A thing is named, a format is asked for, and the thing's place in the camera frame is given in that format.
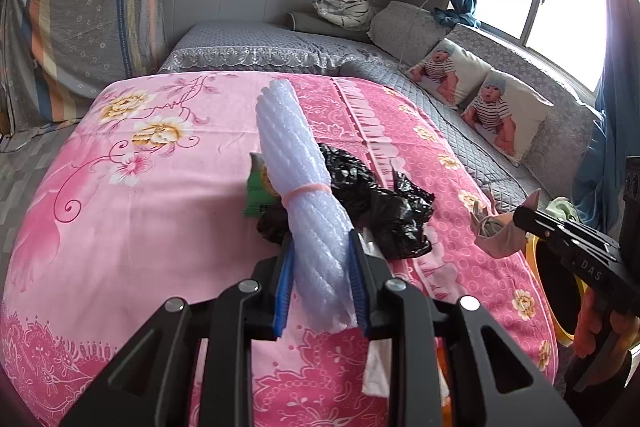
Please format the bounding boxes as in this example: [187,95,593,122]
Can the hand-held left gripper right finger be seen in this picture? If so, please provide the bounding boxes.
[347,229,583,427]

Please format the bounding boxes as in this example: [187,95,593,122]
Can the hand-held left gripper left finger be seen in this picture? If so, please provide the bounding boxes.
[59,242,297,427]

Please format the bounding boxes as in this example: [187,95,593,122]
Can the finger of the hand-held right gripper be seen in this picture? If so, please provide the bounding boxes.
[514,206,621,260]

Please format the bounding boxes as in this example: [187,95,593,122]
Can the cream paper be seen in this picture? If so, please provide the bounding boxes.
[470,189,541,258]

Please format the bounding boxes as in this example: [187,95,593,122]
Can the yellow round bin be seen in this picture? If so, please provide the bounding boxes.
[525,232,608,349]

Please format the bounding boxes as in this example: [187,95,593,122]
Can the white tissue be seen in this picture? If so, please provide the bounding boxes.
[362,339,393,398]

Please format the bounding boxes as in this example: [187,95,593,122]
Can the black plastic bag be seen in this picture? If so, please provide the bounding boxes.
[257,143,435,260]

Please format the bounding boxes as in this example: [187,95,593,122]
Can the green snack packet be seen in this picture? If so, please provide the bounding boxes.
[242,152,283,218]

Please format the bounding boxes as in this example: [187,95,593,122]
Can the orange snack wrapper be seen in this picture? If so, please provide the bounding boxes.
[434,341,455,413]

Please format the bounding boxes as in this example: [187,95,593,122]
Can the white foam net bundle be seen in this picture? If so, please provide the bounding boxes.
[255,79,361,333]

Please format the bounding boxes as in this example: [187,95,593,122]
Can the person's right hand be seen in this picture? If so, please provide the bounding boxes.
[573,293,640,358]

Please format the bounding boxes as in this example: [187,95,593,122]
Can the light green cloth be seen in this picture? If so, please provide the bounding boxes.
[545,198,581,223]

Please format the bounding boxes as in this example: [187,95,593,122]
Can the baby print pillow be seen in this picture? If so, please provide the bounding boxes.
[407,38,493,108]
[460,69,555,165]

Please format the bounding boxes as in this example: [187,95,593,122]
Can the pink floral blanket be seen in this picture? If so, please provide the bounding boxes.
[0,72,561,427]

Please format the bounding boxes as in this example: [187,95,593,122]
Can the grey sofa cushion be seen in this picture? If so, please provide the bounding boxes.
[370,1,458,68]

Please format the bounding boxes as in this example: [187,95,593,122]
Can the grey quilted sofa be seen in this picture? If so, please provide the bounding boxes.
[157,0,606,218]

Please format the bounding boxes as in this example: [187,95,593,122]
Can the dark grey pillow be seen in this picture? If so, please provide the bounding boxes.
[287,11,373,42]

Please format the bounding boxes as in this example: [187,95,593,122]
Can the white tiger plush toy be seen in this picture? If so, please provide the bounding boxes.
[311,0,378,30]

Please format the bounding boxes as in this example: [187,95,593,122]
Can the striped sheet over wardrobe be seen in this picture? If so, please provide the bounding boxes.
[0,0,173,132]

